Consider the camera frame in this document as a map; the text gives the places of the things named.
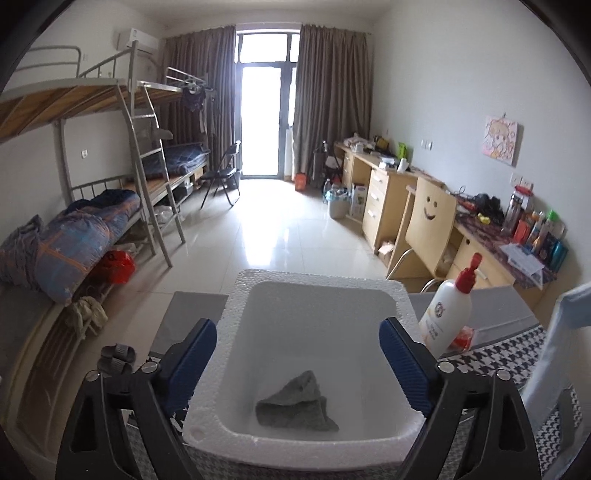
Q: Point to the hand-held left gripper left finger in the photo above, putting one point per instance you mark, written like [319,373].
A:
[189,364]

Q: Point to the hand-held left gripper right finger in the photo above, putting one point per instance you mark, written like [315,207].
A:
[406,364]

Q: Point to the white foam box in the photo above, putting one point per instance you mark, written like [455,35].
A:
[300,332]

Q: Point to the grey knitted cloth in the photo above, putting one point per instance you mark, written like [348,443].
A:
[295,406]

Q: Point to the pale blue cloth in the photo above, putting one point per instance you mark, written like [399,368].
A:
[561,346]

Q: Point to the red snack packet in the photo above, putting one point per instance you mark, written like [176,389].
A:
[464,339]

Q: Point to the white lotion pump bottle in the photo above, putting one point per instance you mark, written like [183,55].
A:
[445,314]

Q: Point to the grey slipper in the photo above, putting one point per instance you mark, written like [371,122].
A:
[114,367]
[120,352]

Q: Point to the houndstooth tablecloth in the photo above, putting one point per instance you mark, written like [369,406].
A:
[503,350]

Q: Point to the brown cardboard box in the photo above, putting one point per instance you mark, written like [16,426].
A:
[386,254]

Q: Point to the beige crumpled cloth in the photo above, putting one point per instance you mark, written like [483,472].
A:
[85,314]

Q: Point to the red plastic bag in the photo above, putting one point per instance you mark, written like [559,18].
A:
[113,267]

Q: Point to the wooden desk with drawers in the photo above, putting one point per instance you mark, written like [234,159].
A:
[489,272]
[388,194]

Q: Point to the wooden smiley face chair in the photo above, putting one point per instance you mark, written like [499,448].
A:
[429,221]

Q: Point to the dark patterned desk cloth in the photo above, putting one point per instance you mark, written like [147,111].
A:
[480,235]

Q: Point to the white basin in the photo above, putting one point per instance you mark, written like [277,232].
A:
[165,214]

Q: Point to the white printed papers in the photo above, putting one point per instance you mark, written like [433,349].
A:
[521,258]

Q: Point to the blue orange rolled quilt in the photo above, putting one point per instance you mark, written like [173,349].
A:
[83,240]

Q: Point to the white carton box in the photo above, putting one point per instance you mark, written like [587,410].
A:
[358,201]

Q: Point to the white bucket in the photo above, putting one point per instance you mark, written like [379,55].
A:
[339,205]

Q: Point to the black headphones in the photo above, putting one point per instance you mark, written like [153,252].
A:
[487,205]

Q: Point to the grey metal bed ladder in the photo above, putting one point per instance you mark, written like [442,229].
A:
[152,184]

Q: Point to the row of toiletry bottles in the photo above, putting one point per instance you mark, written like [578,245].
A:
[542,240]

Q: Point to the clear red lid water bottle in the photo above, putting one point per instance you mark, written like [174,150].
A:
[515,212]

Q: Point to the black folding chair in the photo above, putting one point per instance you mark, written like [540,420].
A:
[221,175]

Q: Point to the dark blue folded quilt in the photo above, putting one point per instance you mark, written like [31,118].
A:
[184,159]

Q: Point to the orange container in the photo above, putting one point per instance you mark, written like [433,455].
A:
[301,182]

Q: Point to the green packet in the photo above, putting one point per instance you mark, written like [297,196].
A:
[403,151]

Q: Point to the black bag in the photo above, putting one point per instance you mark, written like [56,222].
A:
[322,166]

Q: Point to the glass balcony door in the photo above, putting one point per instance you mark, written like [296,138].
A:
[265,115]

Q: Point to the dark hanging clothes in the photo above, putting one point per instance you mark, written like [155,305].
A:
[194,98]

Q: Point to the grey metal bunk bed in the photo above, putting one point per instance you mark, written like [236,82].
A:
[178,90]
[64,97]

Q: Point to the brown curtain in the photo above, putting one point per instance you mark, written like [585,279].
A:
[332,92]
[203,83]

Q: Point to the white air conditioner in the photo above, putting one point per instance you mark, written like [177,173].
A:
[137,40]

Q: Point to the pink cartoon wall poster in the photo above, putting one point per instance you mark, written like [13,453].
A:
[501,141]

